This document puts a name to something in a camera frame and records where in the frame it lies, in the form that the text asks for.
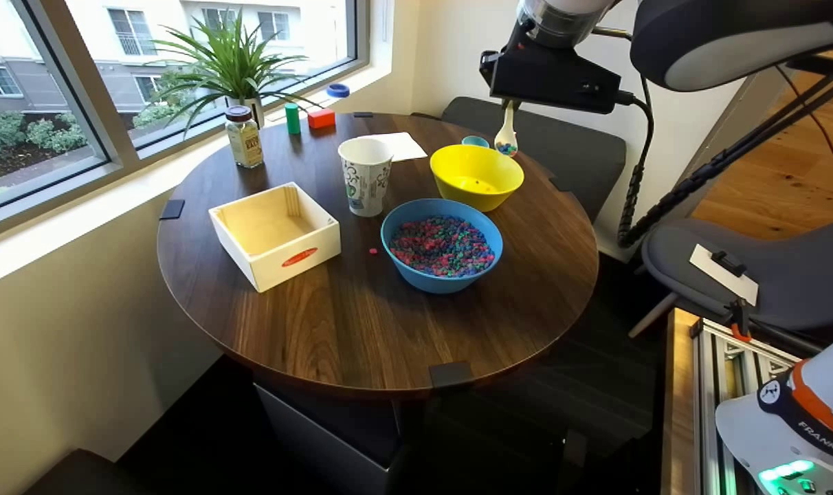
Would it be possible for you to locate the white plastic spoon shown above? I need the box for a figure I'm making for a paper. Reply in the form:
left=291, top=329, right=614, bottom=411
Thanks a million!
left=493, top=98, right=519, bottom=157

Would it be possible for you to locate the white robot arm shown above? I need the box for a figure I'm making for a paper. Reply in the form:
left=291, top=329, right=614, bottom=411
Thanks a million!
left=629, top=0, right=833, bottom=91

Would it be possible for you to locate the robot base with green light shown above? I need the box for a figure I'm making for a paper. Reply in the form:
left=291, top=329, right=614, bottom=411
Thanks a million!
left=716, top=343, right=833, bottom=495

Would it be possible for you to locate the blue bowl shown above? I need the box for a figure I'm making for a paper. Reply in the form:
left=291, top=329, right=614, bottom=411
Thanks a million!
left=379, top=198, right=504, bottom=293

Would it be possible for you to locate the colourful cereal in blue bowl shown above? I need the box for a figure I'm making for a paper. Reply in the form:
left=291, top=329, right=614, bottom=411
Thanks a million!
left=390, top=215, right=494, bottom=278

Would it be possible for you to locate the yellow bowl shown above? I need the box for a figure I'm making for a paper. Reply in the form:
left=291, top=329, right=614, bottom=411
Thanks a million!
left=428, top=142, right=526, bottom=211

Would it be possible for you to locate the patterned paper cup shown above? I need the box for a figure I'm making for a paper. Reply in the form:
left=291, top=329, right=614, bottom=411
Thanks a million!
left=339, top=136, right=390, bottom=217

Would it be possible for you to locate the white paper napkin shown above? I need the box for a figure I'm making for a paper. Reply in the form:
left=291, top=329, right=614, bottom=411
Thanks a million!
left=355, top=132, right=427, bottom=161

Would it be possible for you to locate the white wooden box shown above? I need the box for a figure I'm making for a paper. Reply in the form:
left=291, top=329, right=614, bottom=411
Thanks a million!
left=210, top=182, right=340, bottom=290

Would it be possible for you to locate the blue cap on windowsill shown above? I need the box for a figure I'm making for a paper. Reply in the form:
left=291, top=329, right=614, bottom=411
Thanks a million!
left=328, top=83, right=351, bottom=98

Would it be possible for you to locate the green block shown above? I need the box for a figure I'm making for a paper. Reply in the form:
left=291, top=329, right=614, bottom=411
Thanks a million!
left=284, top=101, right=302, bottom=136

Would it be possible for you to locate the dark grey bench cushion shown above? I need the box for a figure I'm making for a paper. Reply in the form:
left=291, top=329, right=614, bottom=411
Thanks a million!
left=438, top=95, right=628, bottom=217

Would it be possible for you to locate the glass jar with dark lid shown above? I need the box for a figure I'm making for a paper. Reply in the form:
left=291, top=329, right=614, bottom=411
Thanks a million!
left=225, top=106, right=265, bottom=168

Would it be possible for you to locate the potted green plant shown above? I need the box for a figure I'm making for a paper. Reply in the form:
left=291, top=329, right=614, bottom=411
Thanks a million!
left=156, top=13, right=316, bottom=124

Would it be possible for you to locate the grey office chair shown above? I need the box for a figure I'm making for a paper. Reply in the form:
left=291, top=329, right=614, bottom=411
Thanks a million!
left=640, top=220, right=833, bottom=352

